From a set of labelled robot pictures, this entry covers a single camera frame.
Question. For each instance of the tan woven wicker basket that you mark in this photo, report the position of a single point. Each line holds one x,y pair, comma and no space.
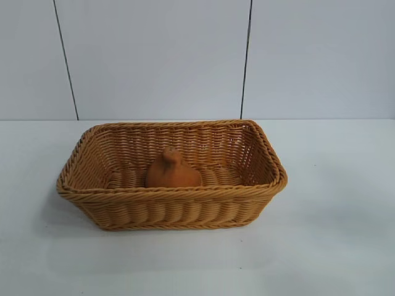
172,206

